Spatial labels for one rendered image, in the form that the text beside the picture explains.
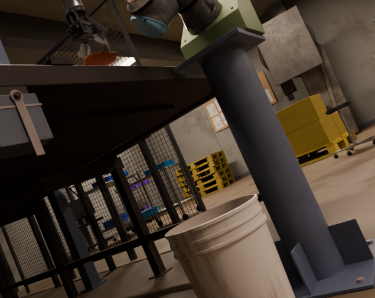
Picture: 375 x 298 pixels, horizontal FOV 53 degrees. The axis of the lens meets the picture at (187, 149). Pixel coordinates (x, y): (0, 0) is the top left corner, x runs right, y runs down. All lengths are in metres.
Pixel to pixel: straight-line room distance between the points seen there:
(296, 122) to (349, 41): 3.18
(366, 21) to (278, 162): 7.12
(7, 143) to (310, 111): 4.82
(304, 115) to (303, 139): 0.34
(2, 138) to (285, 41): 6.42
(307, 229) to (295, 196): 0.11
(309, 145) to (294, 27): 2.41
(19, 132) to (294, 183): 0.86
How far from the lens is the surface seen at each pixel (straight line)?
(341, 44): 8.31
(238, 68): 1.33
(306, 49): 6.99
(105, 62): 1.58
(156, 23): 1.28
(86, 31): 1.52
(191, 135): 9.48
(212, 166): 8.16
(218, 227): 1.01
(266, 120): 1.31
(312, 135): 5.45
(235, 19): 1.35
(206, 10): 1.40
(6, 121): 0.91
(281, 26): 7.10
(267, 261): 1.08
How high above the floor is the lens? 0.49
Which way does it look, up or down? 4 degrees up
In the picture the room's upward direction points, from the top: 24 degrees counter-clockwise
